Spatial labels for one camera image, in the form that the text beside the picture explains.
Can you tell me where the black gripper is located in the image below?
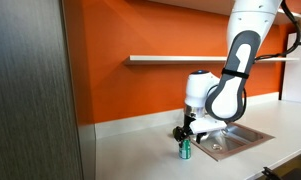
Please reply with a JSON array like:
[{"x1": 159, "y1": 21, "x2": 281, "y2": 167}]
[{"x1": 172, "y1": 114, "x2": 208, "y2": 148}]

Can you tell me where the green soda can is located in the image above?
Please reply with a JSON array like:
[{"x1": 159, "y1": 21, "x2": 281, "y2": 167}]
[{"x1": 178, "y1": 137, "x2": 192, "y2": 160}]

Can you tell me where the stainless steel sink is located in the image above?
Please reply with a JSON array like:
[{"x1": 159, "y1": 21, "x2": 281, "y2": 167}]
[{"x1": 189, "y1": 121, "x2": 276, "y2": 162}]

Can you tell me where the black object at counter edge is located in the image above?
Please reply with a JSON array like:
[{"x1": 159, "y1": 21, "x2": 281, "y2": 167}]
[{"x1": 261, "y1": 166, "x2": 301, "y2": 180}]

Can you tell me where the white door panel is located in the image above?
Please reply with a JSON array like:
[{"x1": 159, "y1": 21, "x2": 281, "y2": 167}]
[{"x1": 281, "y1": 29, "x2": 301, "y2": 105}]

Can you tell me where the dark wood cabinet panel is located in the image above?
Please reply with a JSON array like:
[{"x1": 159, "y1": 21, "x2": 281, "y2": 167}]
[{"x1": 0, "y1": 0, "x2": 97, "y2": 180}]

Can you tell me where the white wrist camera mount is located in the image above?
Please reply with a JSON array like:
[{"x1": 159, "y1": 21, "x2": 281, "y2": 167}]
[{"x1": 189, "y1": 117, "x2": 228, "y2": 135}]

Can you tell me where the white wall shelf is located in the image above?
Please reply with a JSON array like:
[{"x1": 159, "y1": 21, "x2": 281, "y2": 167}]
[{"x1": 123, "y1": 54, "x2": 301, "y2": 66}]

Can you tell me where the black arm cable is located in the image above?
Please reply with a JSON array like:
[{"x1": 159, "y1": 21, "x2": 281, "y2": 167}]
[{"x1": 254, "y1": 0, "x2": 301, "y2": 63}]

